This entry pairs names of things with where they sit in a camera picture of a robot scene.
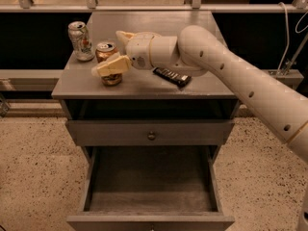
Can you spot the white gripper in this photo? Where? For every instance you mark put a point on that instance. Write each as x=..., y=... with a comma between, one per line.
x=139, y=52

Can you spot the orange LaCroix can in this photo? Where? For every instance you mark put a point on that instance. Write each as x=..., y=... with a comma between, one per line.
x=104, y=50

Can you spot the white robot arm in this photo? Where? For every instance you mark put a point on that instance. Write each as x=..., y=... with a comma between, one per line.
x=196, y=51

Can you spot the white patterned soda can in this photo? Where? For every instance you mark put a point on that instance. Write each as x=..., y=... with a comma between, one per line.
x=80, y=39

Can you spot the closed grey top drawer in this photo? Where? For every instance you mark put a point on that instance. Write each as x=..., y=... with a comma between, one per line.
x=149, y=133

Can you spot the grey wooden drawer cabinet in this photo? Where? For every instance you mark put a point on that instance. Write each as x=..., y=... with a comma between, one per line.
x=142, y=95

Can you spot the open grey middle drawer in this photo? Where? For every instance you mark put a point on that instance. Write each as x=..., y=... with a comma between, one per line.
x=150, y=188

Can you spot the dark chocolate bar wrapper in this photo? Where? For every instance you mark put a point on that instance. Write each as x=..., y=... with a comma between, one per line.
x=175, y=78

